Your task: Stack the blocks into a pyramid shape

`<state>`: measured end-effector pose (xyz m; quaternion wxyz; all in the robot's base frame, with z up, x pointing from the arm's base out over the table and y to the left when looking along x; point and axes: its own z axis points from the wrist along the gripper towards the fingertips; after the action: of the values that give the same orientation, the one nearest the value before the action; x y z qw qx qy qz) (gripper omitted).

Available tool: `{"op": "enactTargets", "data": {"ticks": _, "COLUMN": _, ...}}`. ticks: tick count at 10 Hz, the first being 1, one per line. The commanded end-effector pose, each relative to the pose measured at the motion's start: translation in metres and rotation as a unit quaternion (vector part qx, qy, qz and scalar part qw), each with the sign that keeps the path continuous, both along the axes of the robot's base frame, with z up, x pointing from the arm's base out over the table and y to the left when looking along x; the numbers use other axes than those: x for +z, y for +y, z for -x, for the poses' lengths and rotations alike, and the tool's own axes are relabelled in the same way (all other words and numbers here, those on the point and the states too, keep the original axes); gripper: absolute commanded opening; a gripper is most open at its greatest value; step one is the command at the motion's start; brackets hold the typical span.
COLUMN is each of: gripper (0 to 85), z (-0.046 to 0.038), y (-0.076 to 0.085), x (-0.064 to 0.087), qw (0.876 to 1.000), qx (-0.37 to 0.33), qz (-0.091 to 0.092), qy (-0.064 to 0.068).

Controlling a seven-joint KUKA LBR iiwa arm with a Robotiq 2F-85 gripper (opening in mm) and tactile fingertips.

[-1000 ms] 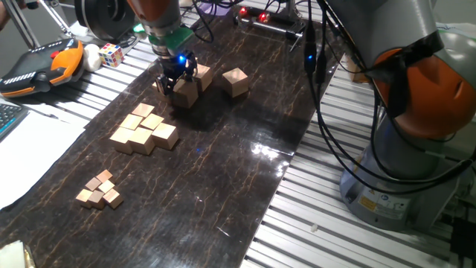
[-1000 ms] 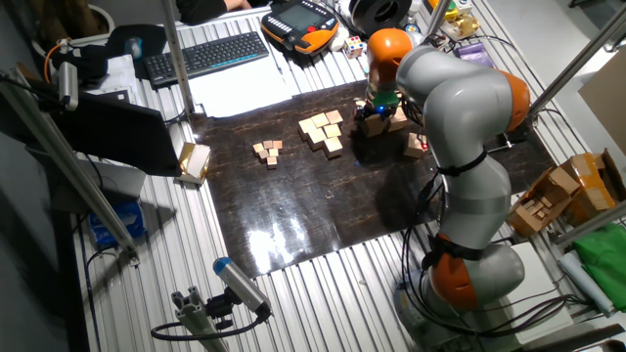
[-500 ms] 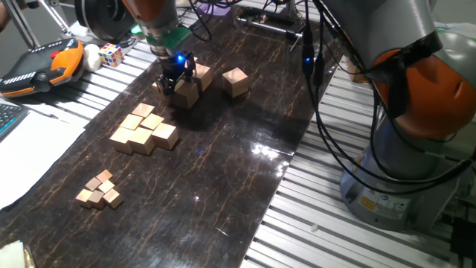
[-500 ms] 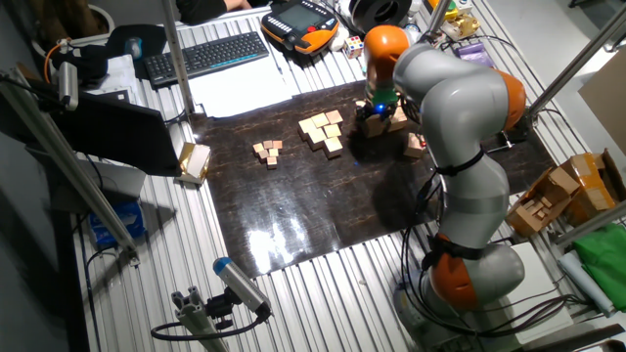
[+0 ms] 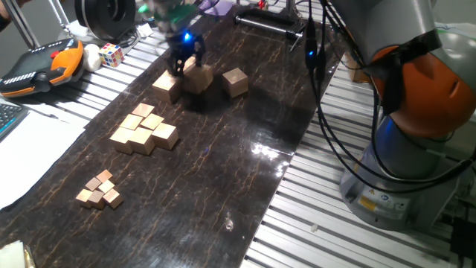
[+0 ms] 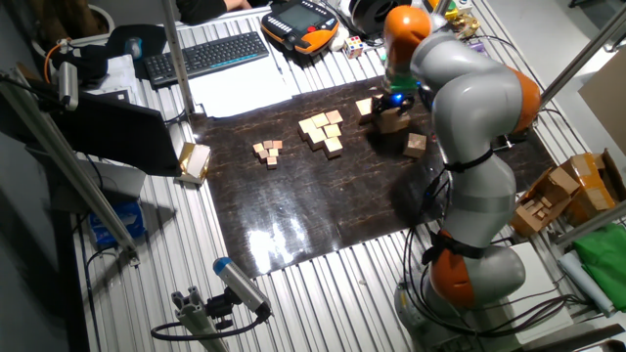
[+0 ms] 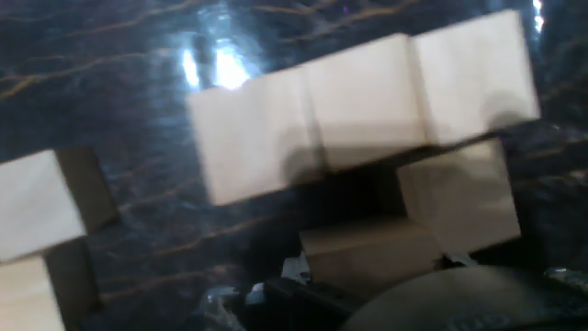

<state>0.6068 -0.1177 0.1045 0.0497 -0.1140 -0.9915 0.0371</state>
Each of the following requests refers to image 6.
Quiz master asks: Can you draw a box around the colourful puzzle cube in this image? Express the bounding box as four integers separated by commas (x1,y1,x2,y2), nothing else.
342,34,366,61

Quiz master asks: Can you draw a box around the orange camera cable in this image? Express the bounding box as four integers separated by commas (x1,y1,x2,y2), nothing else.
42,38,69,85

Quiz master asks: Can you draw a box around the large white paper sheet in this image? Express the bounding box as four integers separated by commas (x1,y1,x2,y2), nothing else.
188,56,300,119

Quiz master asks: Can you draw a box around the open cardboard box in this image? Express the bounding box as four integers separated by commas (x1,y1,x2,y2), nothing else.
510,165,582,240

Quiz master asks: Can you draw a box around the silver depth camera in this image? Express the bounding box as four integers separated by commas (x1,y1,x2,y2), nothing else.
57,61,80,112

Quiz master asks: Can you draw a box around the gold metal object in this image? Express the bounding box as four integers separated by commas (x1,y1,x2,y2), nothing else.
442,12,483,41

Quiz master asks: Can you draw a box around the black filament spool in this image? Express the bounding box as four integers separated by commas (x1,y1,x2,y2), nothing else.
348,0,392,38

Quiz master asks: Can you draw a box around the forearm in black sleeve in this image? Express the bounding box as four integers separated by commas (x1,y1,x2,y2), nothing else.
175,0,231,26

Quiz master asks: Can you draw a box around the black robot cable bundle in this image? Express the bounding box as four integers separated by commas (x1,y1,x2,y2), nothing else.
401,224,593,341

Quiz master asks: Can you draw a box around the gold white small box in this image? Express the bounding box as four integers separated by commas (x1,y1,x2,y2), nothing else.
175,141,213,187

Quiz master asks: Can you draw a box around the flat cardboard sheet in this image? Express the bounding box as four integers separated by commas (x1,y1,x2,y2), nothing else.
578,61,626,148

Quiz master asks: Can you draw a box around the green flange adapter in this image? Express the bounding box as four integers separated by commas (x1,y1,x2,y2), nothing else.
384,71,421,95

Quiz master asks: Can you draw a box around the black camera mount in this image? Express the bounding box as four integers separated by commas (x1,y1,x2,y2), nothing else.
204,287,236,331

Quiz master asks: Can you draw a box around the white paper stack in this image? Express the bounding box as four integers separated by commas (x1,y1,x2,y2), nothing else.
85,53,144,107

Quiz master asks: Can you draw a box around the green cloth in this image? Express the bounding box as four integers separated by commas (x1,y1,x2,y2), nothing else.
571,222,626,313

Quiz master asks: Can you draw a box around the short aluminium profile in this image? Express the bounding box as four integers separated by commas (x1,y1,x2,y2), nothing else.
170,286,231,352

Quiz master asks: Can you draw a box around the orange black teach pendant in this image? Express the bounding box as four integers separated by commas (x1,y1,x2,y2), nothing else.
259,0,340,56

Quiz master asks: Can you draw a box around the grey laptop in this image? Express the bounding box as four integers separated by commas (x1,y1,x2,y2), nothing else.
77,158,148,201

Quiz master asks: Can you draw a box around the grey computer mouse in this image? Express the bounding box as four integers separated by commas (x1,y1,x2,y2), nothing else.
123,36,145,61

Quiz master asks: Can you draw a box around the blue tissue pack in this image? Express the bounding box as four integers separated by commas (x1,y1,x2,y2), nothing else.
88,200,147,249

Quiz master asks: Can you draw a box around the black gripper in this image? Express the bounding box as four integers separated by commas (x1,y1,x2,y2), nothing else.
373,90,417,118

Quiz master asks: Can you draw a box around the black marble pattern mat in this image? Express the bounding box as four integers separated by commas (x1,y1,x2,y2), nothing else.
188,75,559,280

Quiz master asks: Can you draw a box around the black laptop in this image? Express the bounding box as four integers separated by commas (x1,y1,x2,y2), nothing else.
46,91,183,178

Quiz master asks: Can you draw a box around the white round pot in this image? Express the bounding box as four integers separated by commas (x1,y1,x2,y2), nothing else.
28,3,116,60

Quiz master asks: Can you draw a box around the cardboard box yellow tape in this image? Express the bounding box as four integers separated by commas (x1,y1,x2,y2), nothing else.
560,149,626,227

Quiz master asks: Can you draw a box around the white paper roll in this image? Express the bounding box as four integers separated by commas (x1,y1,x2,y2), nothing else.
557,250,616,318

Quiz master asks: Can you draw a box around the black cloth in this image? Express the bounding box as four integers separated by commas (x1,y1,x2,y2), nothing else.
51,43,110,83

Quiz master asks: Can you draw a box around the black computer keyboard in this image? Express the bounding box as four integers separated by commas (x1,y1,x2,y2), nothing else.
143,31,271,90

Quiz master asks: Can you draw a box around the black metal bar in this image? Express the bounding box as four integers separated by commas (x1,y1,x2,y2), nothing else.
517,322,626,352

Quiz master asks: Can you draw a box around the black mouse pad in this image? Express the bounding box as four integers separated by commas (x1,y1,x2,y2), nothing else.
104,23,168,67

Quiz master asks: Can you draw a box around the silver camera blue cap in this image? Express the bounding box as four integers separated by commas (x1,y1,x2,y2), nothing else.
212,256,273,318

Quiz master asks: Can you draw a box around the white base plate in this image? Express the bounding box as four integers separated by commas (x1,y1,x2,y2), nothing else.
506,242,574,346

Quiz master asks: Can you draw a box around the black camera cable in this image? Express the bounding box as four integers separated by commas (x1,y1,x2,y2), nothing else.
150,305,271,342

